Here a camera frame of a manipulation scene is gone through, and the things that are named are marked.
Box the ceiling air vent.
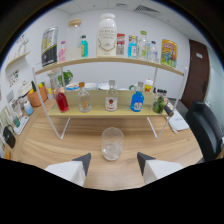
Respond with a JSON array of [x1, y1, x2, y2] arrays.
[[134, 4, 160, 14]]

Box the clear drinking glass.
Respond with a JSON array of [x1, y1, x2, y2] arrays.
[[101, 126, 125, 162]]

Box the clear bottle red fruit label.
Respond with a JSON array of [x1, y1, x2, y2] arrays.
[[104, 79, 119, 112]]

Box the green potted plant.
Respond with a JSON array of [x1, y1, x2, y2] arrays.
[[57, 69, 74, 86]]

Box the white kitchen scale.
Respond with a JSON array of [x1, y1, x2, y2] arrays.
[[13, 114, 30, 136]]

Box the blue white cup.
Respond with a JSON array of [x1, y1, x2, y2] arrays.
[[23, 100, 35, 117]]

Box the black kettle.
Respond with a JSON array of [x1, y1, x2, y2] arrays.
[[2, 124, 17, 149]]

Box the dark brown tool handle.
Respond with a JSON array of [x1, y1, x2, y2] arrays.
[[163, 104, 175, 118]]

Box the white two-tier wooden shelf rack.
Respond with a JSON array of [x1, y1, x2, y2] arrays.
[[32, 55, 188, 140]]

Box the white bowl blue rim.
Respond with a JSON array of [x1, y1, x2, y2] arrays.
[[65, 82, 80, 92]]

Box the teal liquid bottle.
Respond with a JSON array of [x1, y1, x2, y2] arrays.
[[80, 34, 89, 58]]

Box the blue liquid bottle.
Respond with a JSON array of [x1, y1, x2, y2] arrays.
[[129, 81, 145, 113]]

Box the small red liquid bottle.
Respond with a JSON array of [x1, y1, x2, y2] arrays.
[[54, 87, 70, 113]]

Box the clear bottle orange cap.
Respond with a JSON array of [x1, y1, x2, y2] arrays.
[[77, 81, 92, 113]]

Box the large white bottle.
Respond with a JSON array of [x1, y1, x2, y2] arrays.
[[96, 12, 118, 58]]

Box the pink bottle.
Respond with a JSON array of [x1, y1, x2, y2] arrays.
[[58, 40, 67, 63]]

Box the green limes bunch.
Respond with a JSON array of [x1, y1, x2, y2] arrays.
[[152, 96, 168, 115]]

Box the white lidded pot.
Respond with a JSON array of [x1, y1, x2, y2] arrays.
[[18, 81, 33, 98]]

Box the black armchair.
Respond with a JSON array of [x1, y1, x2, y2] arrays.
[[185, 100, 224, 163]]

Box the brown door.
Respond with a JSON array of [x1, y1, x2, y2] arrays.
[[180, 39, 211, 110]]

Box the clear bottle green cap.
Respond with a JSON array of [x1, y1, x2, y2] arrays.
[[138, 30, 150, 61]]

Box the white notebook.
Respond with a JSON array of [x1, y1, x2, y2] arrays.
[[167, 111, 190, 132]]

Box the large black yellow can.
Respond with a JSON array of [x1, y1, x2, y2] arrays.
[[41, 27, 59, 67]]

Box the glass jar cork lid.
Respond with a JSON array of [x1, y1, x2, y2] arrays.
[[65, 18, 83, 62]]

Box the wooden wall shelf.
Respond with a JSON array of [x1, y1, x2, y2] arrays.
[[4, 50, 31, 70]]

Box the small red white carton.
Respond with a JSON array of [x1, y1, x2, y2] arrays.
[[116, 33, 126, 57]]

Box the orange basket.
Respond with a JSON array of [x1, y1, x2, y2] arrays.
[[27, 85, 49, 108]]

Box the light blue labelled bottle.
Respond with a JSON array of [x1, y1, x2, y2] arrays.
[[127, 35, 139, 59]]

